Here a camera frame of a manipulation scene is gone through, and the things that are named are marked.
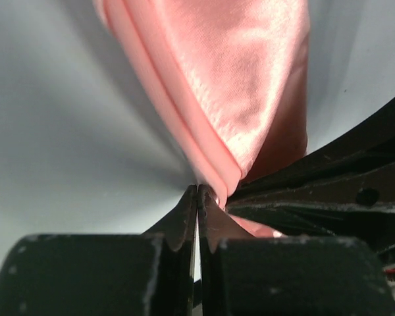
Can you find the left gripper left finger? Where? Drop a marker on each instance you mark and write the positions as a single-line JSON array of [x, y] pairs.
[[105, 274]]

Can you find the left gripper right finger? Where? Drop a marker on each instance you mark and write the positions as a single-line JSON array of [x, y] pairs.
[[245, 275]]

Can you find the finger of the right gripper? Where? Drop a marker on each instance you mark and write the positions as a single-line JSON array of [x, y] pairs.
[[346, 188]]

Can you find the pink satin napkin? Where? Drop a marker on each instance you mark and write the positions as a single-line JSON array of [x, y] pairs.
[[228, 79]]

